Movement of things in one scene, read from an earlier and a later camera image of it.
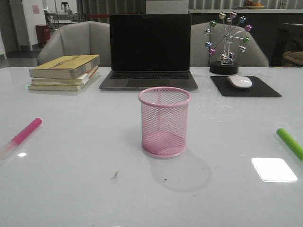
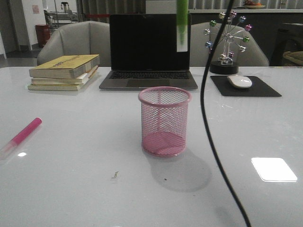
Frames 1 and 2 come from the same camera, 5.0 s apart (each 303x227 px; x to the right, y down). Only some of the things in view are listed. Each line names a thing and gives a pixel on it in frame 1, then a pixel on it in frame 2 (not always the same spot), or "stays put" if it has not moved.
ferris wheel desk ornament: x=225 y=65 stays put
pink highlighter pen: x=20 y=137 stays put
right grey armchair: x=208 y=43 stays put
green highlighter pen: x=297 y=150 -> x=182 y=19
